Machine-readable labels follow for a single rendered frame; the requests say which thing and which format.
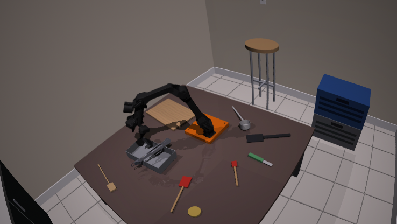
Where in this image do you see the grey roasting tin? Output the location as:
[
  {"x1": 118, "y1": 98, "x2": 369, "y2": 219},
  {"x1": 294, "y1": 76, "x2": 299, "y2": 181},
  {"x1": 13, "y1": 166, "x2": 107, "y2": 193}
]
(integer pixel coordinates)
[{"x1": 126, "y1": 137, "x2": 177, "y2": 174}]

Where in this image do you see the grey saucepan with long handle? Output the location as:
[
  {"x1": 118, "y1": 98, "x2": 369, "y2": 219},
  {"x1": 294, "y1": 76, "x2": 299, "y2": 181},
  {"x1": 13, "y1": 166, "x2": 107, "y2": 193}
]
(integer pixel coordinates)
[{"x1": 232, "y1": 106, "x2": 251, "y2": 130}]

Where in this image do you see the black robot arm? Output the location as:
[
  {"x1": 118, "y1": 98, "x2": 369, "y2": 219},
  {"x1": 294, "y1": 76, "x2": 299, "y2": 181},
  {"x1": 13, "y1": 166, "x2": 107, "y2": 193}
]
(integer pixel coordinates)
[{"x1": 123, "y1": 83, "x2": 216, "y2": 138}]

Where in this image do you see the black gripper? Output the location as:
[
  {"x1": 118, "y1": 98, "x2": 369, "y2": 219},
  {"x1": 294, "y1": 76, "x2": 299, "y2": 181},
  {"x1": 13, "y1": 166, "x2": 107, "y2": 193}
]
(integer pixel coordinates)
[{"x1": 127, "y1": 114, "x2": 150, "y2": 139}]

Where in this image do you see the yellow round disc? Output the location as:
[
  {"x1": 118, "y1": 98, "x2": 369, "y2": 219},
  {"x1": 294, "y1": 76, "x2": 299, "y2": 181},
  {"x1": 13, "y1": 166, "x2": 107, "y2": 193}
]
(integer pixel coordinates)
[{"x1": 188, "y1": 206, "x2": 201, "y2": 217}]

